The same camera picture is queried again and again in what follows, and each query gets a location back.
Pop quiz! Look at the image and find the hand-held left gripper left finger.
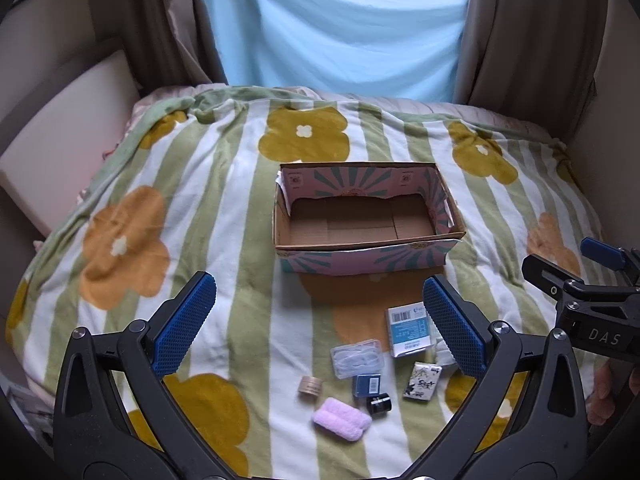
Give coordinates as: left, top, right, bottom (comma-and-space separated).
52, 271, 218, 466

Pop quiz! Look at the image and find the green striped flower blanket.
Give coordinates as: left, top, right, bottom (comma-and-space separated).
5, 85, 618, 480

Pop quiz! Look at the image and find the person's right hand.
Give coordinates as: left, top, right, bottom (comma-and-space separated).
587, 362, 620, 427

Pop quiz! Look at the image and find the light blue sheet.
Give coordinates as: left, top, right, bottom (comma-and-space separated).
199, 0, 473, 103

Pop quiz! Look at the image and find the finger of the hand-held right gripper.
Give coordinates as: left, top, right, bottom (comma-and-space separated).
580, 237, 640, 288
521, 254, 587, 306

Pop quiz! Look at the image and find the pink fluffy pad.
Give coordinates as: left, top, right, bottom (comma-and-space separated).
312, 397, 372, 442

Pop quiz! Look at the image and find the clear plastic case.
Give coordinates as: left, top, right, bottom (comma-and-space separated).
330, 340, 385, 380

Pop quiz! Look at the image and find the beige tape roll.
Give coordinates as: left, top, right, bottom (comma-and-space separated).
298, 376, 324, 401

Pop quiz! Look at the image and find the small blue box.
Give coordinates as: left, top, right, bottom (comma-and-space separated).
352, 373, 383, 400

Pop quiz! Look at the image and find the black and white card pack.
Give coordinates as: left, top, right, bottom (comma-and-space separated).
402, 361, 443, 402

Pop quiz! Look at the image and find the brown curtain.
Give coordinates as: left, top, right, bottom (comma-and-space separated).
120, 0, 231, 98
455, 0, 618, 136

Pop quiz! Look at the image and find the pink printed cardboard box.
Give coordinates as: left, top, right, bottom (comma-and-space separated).
272, 161, 467, 276

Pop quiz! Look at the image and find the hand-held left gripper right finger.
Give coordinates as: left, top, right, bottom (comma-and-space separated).
422, 275, 592, 466

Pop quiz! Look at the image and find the white packet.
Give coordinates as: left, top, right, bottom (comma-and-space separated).
432, 322, 458, 367

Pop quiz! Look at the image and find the white and blue carton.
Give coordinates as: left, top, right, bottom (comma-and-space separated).
386, 304, 432, 359

